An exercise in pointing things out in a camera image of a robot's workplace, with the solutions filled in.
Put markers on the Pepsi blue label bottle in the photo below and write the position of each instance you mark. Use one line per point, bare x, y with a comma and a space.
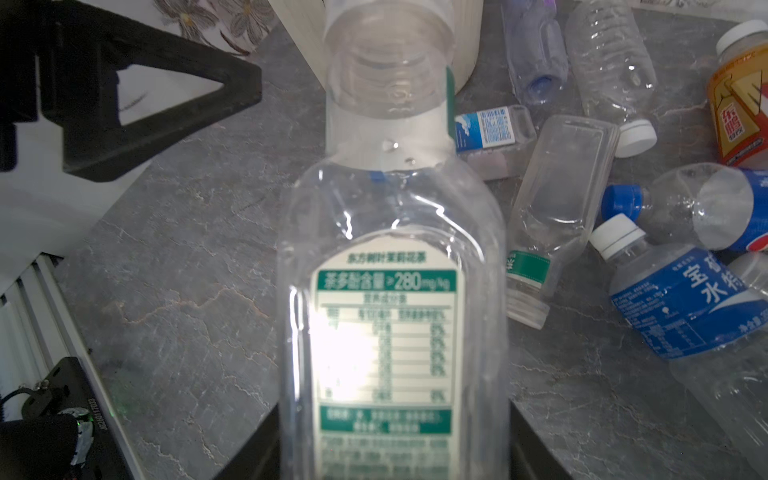
708, 205

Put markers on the blue label white cap bottle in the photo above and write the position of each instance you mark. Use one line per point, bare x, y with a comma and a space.
696, 314

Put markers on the clear ribbed bottle white cap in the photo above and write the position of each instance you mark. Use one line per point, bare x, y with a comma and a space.
613, 71

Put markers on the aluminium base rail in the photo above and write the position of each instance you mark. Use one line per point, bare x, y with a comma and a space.
36, 336

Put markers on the cream waste bin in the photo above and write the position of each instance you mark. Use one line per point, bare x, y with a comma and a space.
305, 24

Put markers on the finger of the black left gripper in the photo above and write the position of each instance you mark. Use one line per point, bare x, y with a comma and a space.
126, 80

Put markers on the untouched water blue label bottle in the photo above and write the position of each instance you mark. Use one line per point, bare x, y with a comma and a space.
496, 143

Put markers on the clear square bottle green band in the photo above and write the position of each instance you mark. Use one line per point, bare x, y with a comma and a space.
555, 210

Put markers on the purple tinted Cancer bottle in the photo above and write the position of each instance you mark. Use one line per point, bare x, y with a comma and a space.
535, 50

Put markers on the clear square bottle nutrition label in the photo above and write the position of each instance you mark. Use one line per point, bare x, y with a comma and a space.
390, 282

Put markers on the orange red label bottle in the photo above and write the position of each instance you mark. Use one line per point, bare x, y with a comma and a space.
737, 95

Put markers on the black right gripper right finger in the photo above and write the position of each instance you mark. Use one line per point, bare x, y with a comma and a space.
530, 459

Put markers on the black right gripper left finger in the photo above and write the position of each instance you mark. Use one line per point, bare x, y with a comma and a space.
260, 456

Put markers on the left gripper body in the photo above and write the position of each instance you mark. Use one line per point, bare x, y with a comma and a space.
26, 32

